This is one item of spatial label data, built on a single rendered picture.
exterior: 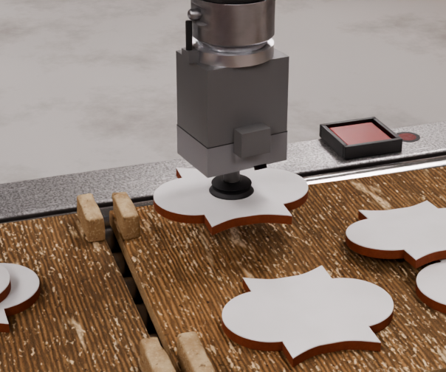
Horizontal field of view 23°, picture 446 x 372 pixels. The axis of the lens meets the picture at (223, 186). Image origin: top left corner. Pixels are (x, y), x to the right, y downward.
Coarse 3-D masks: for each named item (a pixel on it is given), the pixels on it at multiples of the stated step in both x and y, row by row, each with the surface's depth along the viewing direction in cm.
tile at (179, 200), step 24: (192, 168) 108; (264, 168) 108; (168, 192) 103; (192, 192) 103; (264, 192) 103; (288, 192) 103; (168, 216) 100; (192, 216) 99; (216, 216) 98; (240, 216) 99; (264, 216) 99; (288, 216) 99
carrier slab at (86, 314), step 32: (0, 224) 108; (32, 224) 108; (64, 224) 108; (0, 256) 102; (32, 256) 102; (64, 256) 102; (96, 256) 102; (64, 288) 97; (96, 288) 97; (32, 320) 92; (64, 320) 92; (96, 320) 92; (128, 320) 92; (0, 352) 88; (32, 352) 88; (64, 352) 88; (96, 352) 88; (128, 352) 88
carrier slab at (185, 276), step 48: (336, 192) 115; (384, 192) 115; (432, 192) 115; (144, 240) 105; (192, 240) 105; (240, 240) 105; (288, 240) 105; (336, 240) 105; (144, 288) 97; (192, 288) 97; (240, 288) 97; (384, 288) 97; (384, 336) 90; (432, 336) 90
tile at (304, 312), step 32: (256, 288) 95; (288, 288) 95; (320, 288) 95; (352, 288) 95; (224, 320) 91; (256, 320) 91; (288, 320) 91; (320, 320) 91; (352, 320) 91; (384, 320) 91; (288, 352) 87; (320, 352) 88
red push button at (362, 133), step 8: (336, 128) 132; (344, 128) 132; (352, 128) 132; (360, 128) 132; (368, 128) 132; (376, 128) 132; (344, 136) 130; (352, 136) 130; (360, 136) 130; (368, 136) 130; (376, 136) 130; (384, 136) 130; (352, 144) 128
